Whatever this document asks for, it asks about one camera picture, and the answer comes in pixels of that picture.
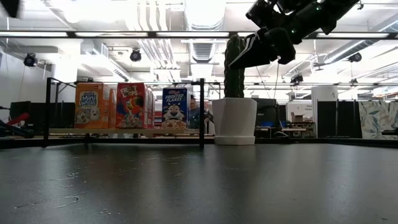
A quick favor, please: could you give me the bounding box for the red Froot Loops cereal box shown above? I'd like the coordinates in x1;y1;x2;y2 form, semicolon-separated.
146;86;155;129
115;82;147;129

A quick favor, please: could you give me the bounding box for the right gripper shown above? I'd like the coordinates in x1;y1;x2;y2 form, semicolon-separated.
228;0;325;71

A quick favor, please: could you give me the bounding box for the red bar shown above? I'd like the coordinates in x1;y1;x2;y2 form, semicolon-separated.
5;112;31;126

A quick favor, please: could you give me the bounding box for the black partition panel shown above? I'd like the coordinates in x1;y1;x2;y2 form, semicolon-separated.
317;100;363;139

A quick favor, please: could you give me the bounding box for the white plant pot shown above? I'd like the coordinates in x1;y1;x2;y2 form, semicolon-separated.
211;97;258;146

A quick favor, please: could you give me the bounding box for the background desk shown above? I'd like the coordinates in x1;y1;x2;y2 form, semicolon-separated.
279;126;313;138

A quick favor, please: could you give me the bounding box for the black overhead frame beam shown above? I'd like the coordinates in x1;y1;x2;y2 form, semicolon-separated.
0;30;398;39

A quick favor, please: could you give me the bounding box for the white pillar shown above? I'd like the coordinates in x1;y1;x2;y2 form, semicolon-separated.
312;85;339;138

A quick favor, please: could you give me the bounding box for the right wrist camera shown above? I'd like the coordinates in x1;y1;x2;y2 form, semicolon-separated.
245;0;280;29

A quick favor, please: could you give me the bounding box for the silver ventilation duct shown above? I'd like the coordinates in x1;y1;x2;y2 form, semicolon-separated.
185;0;228;80

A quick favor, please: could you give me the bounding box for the wooden shelf with black frame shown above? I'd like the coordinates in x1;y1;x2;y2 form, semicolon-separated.
42;77;222;151

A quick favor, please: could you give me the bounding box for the cardboard box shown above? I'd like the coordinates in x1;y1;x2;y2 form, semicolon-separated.
290;111;306;123

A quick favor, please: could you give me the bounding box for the black monitor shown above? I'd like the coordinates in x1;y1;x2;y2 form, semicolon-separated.
254;98;280;128

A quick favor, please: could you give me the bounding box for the blue Frosted Flakes cereal box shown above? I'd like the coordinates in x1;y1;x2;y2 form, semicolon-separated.
161;87;189;130

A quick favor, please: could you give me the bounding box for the leaf patterned panel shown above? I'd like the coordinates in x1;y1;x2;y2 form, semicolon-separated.
358;101;398;140

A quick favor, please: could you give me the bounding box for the black low cabinet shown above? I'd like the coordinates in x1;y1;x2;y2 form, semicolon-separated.
9;101;76;129

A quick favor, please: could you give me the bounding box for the person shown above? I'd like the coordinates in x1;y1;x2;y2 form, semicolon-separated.
187;94;215;130

